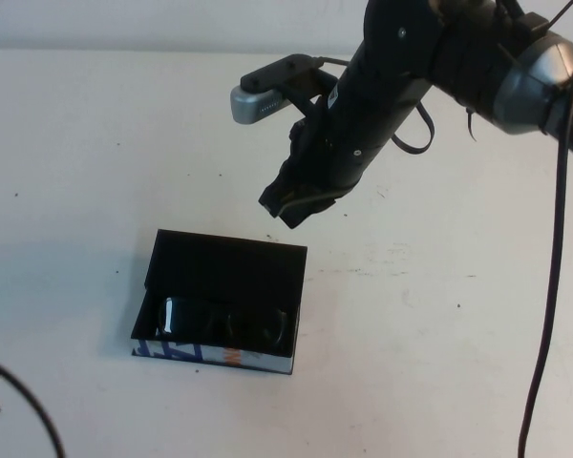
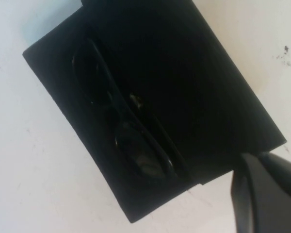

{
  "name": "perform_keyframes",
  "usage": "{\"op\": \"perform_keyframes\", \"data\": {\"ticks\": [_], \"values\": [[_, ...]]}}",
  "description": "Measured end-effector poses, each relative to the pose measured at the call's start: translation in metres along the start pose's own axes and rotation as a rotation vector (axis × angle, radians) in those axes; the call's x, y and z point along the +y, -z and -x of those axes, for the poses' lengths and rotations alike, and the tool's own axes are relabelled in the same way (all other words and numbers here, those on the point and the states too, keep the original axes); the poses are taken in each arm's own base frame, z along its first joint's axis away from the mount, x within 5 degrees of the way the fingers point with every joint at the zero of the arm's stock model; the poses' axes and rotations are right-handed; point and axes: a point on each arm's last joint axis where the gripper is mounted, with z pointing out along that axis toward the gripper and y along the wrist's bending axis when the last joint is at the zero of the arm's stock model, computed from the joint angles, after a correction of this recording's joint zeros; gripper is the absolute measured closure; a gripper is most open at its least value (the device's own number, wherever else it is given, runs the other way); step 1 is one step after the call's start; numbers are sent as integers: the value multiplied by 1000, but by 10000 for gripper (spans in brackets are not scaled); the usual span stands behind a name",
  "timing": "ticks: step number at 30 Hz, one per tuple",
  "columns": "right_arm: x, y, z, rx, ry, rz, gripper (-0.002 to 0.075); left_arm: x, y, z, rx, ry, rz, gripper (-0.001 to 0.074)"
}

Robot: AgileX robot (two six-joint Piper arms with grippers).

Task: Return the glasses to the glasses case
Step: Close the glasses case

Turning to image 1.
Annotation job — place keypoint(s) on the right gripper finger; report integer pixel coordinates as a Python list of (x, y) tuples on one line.
[(273, 198), (305, 217)]

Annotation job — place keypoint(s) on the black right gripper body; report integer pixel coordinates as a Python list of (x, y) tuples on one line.
[(348, 133)]

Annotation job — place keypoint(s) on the black glasses case blue print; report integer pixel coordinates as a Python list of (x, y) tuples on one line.
[(219, 267)]

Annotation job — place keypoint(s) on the black framed glasses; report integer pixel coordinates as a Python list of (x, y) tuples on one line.
[(169, 315)]

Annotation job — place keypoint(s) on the black zip tie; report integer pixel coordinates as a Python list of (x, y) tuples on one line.
[(472, 124), (563, 12)]

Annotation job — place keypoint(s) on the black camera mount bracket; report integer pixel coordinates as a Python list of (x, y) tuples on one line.
[(310, 88)]

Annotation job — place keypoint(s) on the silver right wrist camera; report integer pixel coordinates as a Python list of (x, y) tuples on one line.
[(253, 107)]

